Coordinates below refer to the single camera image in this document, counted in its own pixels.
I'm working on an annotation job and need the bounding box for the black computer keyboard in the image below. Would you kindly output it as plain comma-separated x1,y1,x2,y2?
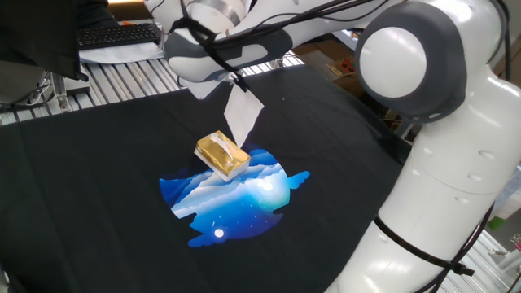
76,22,162,52

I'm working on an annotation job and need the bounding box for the black strap around arm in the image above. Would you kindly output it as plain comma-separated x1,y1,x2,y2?
373,215,476,277

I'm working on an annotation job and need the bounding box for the white paper napkin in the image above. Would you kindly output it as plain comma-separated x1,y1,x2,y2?
222,83,266,149

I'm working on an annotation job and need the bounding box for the black hanging fabric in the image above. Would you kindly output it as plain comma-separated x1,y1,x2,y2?
0,0,120,81

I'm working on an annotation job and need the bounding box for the open cardboard box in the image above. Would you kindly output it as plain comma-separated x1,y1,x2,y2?
291,37,368,98

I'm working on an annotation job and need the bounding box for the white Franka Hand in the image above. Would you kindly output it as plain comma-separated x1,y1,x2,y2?
177,72,250,101

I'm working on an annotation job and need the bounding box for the black cloth with blue print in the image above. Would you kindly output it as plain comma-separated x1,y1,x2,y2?
0,64,413,293

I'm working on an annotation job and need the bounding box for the gold tissue pack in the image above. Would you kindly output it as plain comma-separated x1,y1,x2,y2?
193,129,252,183

